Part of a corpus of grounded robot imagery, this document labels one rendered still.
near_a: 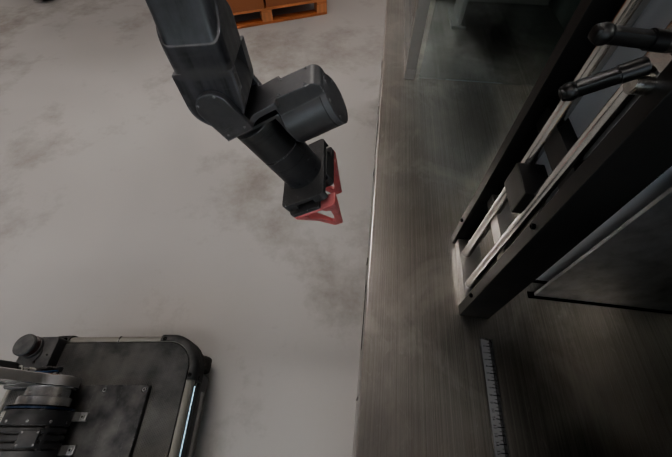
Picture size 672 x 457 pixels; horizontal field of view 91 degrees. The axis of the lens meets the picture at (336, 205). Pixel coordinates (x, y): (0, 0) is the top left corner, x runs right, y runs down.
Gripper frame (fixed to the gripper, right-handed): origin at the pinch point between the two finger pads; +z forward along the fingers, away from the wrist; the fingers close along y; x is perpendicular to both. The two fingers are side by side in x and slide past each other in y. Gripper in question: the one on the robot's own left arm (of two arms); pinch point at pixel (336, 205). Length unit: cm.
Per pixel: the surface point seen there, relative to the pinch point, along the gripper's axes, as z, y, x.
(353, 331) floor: 95, 9, 45
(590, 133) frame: -8.2, -8.6, -30.6
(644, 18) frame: -12.6, -2.2, -36.8
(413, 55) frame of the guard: 17, 56, -16
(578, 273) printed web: 22.1, -10.0, -29.9
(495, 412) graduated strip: 24.2, -27.1, -12.9
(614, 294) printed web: 31.5, -11.1, -34.7
